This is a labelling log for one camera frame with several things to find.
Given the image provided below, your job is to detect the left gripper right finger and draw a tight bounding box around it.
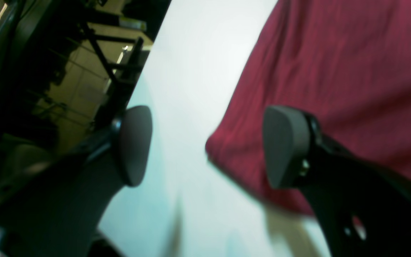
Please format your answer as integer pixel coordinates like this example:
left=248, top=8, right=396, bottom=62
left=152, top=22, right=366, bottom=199
left=263, top=106, right=411, bottom=257

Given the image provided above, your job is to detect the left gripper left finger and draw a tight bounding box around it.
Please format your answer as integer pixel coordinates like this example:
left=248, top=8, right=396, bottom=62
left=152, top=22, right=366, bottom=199
left=0, top=106, right=153, bottom=257

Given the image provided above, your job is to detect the dark red t-shirt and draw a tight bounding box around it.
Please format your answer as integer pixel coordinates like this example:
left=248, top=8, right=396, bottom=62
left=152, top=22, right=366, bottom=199
left=205, top=0, right=411, bottom=215

